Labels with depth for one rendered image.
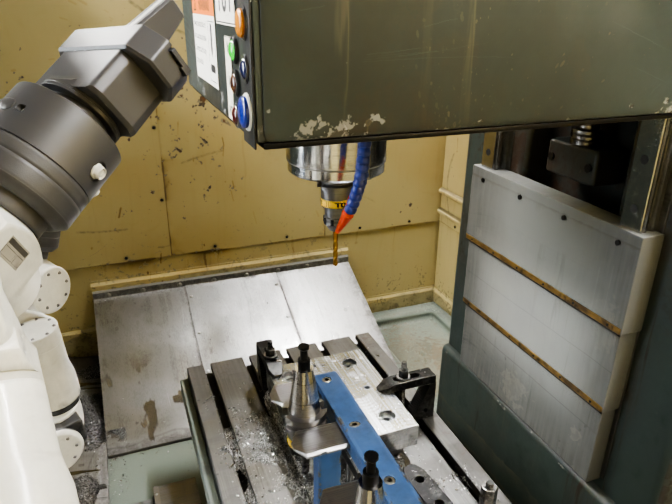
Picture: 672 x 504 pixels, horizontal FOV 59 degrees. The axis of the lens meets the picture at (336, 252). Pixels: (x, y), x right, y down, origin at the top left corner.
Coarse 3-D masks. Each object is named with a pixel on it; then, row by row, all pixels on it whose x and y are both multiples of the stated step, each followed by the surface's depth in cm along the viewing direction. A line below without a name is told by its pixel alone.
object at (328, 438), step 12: (300, 432) 80; (312, 432) 80; (324, 432) 80; (336, 432) 80; (300, 444) 77; (312, 444) 77; (324, 444) 77; (336, 444) 77; (348, 444) 78; (312, 456) 76
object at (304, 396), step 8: (296, 368) 80; (312, 368) 80; (296, 376) 80; (304, 376) 79; (312, 376) 80; (296, 384) 80; (304, 384) 79; (312, 384) 80; (296, 392) 80; (304, 392) 80; (312, 392) 80; (296, 400) 80; (304, 400) 80; (312, 400) 81; (296, 408) 81; (304, 408) 80; (312, 408) 81; (296, 416) 81; (304, 416) 81; (312, 416) 81
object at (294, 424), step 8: (288, 400) 84; (320, 400) 84; (288, 408) 83; (320, 408) 83; (288, 416) 81; (320, 416) 81; (288, 424) 81; (296, 424) 80; (304, 424) 80; (312, 424) 80; (320, 424) 82; (288, 432) 82
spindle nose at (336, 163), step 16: (336, 144) 85; (352, 144) 86; (384, 144) 90; (288, 160) 91; (304, 160) 88; (320, 160) 87; (336, 160) 86; (352, 160) 87; (384, 160) 91; (304, 176) 89; (320, 176) 88; (336, 176) 87; (352, 176) 88; (368, 176) 89
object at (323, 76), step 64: (256, 0) 51; (320, 0) 52; (384, 0) 55; (448, 0) 57; (512, 0) 59; (576, 0) 62; (640, 0) 65; (192, 64) 87; (256, 64) 53; (320, 64) 55; (384, 64) 57; (448, 64) 59; (512, 64) 62; (576, 64) 65; (640, 64) 68; (256, 128) 55; (320, 128) 57; (384, 128) 59; (448, 128) 62; (512, 128) 65
